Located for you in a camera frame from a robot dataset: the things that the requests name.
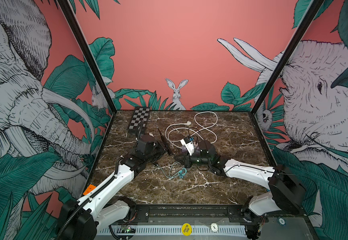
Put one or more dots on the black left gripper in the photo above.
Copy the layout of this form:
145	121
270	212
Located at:
162	149

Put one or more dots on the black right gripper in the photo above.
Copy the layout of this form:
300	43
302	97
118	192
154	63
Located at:
188	162

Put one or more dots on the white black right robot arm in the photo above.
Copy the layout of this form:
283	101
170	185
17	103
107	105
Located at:
285	191

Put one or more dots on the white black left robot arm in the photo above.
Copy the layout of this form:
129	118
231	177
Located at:
82	219

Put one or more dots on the black white checkerboard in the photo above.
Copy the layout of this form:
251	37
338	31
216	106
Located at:
139	120

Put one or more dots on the orange blue puzzle cube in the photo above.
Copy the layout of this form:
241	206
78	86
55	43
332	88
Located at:
89	189

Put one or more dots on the yellow round sticker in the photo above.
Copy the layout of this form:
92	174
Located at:
186	229

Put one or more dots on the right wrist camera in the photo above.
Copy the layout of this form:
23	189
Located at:
189	146

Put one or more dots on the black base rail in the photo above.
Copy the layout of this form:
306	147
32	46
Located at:
145	213

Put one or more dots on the white slotted rail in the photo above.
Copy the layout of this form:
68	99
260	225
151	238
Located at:
173	230

